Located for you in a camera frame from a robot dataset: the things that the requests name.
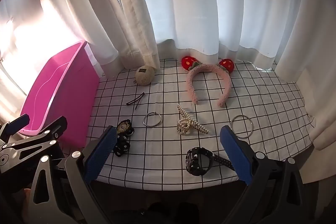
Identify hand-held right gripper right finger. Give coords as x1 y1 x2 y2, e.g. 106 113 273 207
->
220 125 307 224

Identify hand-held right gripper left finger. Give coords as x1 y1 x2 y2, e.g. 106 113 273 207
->
29 126 117 224

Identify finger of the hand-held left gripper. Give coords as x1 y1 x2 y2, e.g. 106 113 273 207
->
0 116 68 161
0 113 31 136

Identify pink plastic bin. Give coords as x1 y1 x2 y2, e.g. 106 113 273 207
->
20 40 101 151

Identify dark metal hair clip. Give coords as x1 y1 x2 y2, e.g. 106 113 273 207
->
126 92 145 110

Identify pink strawberry plush headband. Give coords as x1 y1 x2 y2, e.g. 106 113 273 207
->
182 55 235 108

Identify large silver bangle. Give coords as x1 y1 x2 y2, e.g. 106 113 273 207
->
230 114 254 139

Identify black wrist watch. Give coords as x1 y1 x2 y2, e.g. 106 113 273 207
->
185 147 235 177

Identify white black grid tablecloth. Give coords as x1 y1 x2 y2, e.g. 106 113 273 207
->
88 58 315 191

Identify pearl hair claw clip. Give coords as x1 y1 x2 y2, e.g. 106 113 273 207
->
176 105 210 136

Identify white curtain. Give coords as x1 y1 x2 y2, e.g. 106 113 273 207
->
0 0 124 125
108 0 336 185

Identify black hair tie with badge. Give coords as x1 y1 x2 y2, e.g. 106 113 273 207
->
113 119 135 157

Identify small silver hoop bracelet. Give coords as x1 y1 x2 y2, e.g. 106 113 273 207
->
143 112 162 127

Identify beige pompom ball keychain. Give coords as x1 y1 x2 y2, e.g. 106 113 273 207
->
134 65 155 86

